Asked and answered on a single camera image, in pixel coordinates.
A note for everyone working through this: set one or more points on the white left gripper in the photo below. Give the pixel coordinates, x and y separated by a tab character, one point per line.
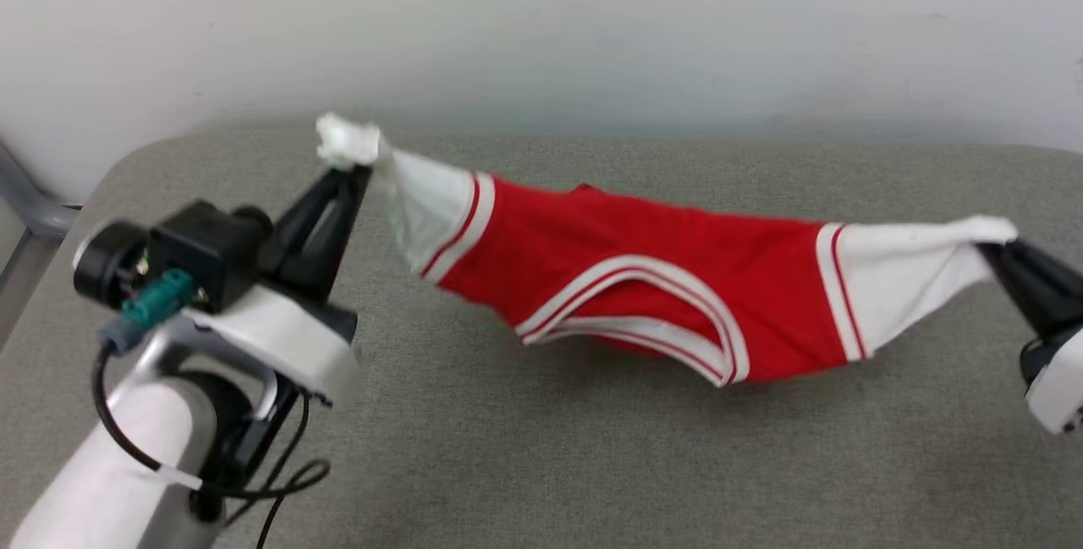
296	337

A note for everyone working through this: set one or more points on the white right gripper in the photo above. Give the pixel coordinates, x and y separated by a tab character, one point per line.
1058	388

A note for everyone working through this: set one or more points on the red and white basketball jersey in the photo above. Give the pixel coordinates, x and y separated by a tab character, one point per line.
643	227

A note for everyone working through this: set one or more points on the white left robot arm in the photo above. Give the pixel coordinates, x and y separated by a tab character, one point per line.
110	464

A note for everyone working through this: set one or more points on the grey fabric sofa cushion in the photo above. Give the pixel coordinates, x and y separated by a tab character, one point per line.
592	464

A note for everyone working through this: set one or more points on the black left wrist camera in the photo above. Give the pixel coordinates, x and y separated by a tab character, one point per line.
203	249

